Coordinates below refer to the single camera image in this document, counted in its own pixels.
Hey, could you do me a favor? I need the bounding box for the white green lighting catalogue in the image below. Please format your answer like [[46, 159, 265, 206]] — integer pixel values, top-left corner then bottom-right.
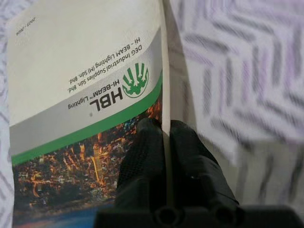
[[6, 0, 171, 228]]

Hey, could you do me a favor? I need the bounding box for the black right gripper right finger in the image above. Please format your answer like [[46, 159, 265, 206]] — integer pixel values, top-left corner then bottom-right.
[[170, 119, 240, 209]]

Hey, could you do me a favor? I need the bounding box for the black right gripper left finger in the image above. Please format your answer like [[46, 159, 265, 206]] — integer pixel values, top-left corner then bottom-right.
[[114, 118, 168, 209]]

